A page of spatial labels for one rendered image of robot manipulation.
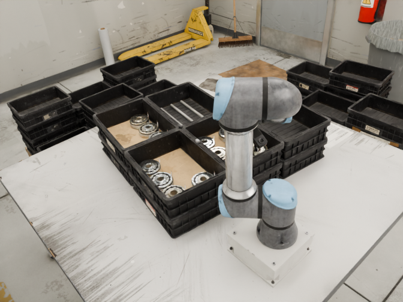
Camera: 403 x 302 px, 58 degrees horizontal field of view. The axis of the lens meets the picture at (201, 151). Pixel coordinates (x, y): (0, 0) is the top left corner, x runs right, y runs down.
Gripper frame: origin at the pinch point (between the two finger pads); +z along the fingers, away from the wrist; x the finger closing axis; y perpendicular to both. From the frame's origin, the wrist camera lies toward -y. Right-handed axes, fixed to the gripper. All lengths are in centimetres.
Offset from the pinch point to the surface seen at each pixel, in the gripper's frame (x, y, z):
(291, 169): -16.0, -7.9, 15.2
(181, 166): 28.1, 16.9, -0.2
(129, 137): 37, 54, -1
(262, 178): 1.5, -7.8, 8.9
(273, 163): -4.9, -7.8, 3.6
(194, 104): -7, 61, 5
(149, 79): -27, 178, 45
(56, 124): 61, 167, 38
